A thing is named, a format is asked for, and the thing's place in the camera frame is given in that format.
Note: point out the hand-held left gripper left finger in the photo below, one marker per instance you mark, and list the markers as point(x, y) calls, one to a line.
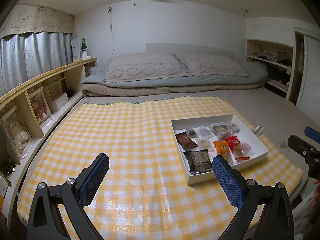
point(93, 177)

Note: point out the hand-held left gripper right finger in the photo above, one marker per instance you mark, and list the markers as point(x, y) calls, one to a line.
point(226, 180)

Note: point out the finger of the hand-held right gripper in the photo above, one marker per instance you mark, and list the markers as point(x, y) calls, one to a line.
point(300, 145)
point(312, 133)

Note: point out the white cardboard box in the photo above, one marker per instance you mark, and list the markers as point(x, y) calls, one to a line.
point(200, 178)

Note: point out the orange snack packet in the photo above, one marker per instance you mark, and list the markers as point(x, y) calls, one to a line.
point(221, 148)

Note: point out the black silver snack packet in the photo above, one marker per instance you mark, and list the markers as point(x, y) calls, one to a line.
point(198, 161)

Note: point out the red snack packet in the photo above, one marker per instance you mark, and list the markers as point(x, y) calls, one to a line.
point(236, 146)

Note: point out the clear pink snack packet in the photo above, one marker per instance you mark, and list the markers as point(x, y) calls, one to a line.
point(247, 149)

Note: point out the clear purple snack packet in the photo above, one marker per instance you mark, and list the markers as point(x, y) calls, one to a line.
point(203, 132)

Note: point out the small dark snack packet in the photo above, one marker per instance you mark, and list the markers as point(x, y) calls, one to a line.
point(233, 127)

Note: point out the brown chocolate packet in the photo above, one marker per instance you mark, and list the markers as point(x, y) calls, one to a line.
point(185, 140)

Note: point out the clear packet dark round snack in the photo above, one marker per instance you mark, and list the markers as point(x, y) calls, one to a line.
point(192, 132)

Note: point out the person's right hand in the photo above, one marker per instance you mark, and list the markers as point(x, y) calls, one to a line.
point(317, 181)

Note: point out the crumpled clear plastic wrapper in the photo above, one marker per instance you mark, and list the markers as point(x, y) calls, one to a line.
point(257, 130)
point(283, 143)

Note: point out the yellow checked mat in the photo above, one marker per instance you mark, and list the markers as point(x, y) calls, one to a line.
point(125, 135)

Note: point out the white sliding door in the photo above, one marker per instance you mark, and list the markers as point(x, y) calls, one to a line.
point(310, 67)

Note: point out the cluttered side shelf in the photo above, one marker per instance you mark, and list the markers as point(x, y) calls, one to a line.
point(270, 65)

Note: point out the white storage box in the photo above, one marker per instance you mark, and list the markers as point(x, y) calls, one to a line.
point(58, 101)

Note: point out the yellow stick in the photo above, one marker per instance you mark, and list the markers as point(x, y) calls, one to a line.
point(6, 180)

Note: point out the white doll in clear bag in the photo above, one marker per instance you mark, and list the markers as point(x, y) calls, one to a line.
point(16, 130)

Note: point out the beige folded blanket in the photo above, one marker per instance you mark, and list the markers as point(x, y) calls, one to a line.
point(120, 90)

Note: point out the wooden rack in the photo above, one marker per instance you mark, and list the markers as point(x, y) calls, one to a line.
point(56, 81)

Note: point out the grey duvet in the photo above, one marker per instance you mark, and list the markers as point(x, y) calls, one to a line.
point(175, 81)

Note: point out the long wooden shelf unit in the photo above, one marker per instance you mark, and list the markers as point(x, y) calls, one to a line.
point(50, 71)

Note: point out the beige knit pillow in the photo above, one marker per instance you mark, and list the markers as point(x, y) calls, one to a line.
point(145, 66)
point(212, 65)

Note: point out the white bottle holder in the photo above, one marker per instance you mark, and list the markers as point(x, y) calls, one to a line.
point(85, 54)

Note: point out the white paper sign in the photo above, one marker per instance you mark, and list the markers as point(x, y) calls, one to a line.
point(74, 48)

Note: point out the green glass bottle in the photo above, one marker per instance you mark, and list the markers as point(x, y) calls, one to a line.
point(83, 45)

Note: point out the silver grey curtain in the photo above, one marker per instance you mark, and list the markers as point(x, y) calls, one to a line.
point(30, 55)

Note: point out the beige printed valance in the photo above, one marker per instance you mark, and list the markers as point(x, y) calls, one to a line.
point(45, 17)

